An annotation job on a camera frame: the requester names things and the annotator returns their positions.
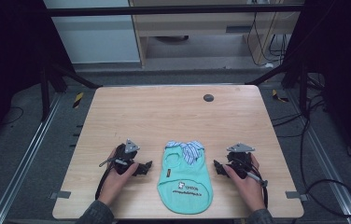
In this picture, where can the grey table bracket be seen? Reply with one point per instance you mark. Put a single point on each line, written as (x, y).
(60, 195)
(295, 195)

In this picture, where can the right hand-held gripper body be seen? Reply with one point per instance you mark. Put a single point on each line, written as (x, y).
(241, 158)

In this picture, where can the white cabinet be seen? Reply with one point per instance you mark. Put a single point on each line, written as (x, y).
(95, 40)

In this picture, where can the black horizontal frame bar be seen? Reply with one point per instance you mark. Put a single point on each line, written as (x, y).
(164, 10)

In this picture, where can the grey round table grommet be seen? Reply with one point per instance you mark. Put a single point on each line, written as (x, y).
(208, 98)

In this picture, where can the person's right hand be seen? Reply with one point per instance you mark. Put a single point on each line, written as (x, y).
(250, 194)

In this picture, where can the person's left hand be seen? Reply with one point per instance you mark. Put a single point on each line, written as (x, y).
(114, 183)

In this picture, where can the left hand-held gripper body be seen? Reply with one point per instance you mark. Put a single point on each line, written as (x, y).
(123, 155)

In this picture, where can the black metal stand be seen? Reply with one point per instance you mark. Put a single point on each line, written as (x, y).
(44, 93)
(303, 90)

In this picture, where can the mint green pet shirt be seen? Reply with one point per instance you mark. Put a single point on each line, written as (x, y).
(184, 186)

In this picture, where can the black curtain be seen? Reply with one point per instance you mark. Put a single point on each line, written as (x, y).
(5, 62)
(344, 68)

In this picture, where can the aluminium floor rail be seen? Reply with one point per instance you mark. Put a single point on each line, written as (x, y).
(24, 161)
(326, 161)

